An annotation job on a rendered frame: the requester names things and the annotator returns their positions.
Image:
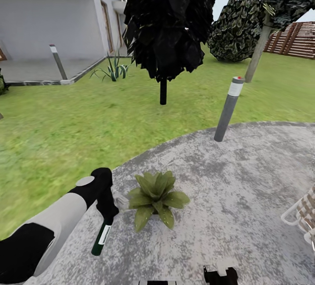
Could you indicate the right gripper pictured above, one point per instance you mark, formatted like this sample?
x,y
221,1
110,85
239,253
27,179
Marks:
x,y
213,278

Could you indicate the pot plant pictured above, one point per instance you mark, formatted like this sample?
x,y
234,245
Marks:
x,y
153,199

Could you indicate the insectifuge atomizer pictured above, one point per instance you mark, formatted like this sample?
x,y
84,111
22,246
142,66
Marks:
x,y
101,238

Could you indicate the garden chair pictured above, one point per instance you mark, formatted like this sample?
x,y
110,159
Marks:
x,y
305,215

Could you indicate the door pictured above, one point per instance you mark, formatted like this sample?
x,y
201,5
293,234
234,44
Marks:
x,y
106,27

